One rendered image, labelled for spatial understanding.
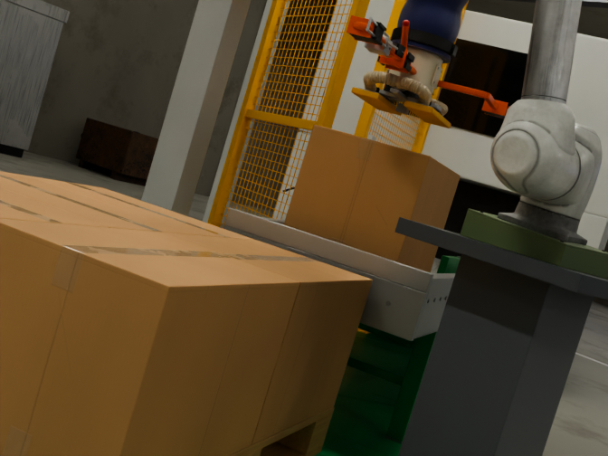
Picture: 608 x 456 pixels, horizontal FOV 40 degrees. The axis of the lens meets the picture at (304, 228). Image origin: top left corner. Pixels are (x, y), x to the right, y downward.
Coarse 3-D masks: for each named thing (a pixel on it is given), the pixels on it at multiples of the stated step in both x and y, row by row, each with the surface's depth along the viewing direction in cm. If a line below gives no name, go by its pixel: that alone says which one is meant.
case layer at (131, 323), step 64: (0, 192) 190; (64, 192) 231; (0, 256) 149; (64, 256) 144; (128, 256) 154; (192, 256) 180; (256, 256) 216; (0, 320) 148; (64, 320) 143; (128, 320) 139; (192, 320) 147; (256, 320) 174; (320, 320) 214; (0, 384) 147; (64, 384) 143; (128, 384) 138; (192, 384) 155; (256, 384) 185; (320, 384) 231; (0, 448) 147; (64, 448) 142; (128, 448) 140; (192, 448) 164
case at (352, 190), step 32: (320, 128) 270; (320, 160) 270; (352, 160) 266; (384, 160) 263; (416, 160) 259; (320, 192) 269; (352, 192) 266; (384, 192) 262; (416, 192) 259; (448, 192) 302; (288, 224) 273; (320, 224) 269; (352, 224) 265; (384, 224) 262; (384, 256) 261; (416, 256) 284
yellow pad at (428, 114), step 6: (408, 102) 275; (414, 102) 277; (408, 108) 278; (414, 108) 275; (420, 108) 274; (426, 108) 273; (432, 108) 273; (420, 114) 286; (426, 114) 280; (432, 114) 276; (438, 114) 281; (426, 120) 301; (432, 120) 294; (438, 120) 289; (444, 120) 292; (444, 126) 301; (450, 126) 303
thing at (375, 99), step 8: (352, 88) 282; (360, 88) 284; (376, 88) 288; (360, 96) 286; (368, 96) 280; (376, 96) 279; (376, 104) 296; (384, 104) 289; (392, 104) 296; (392, 112) 308
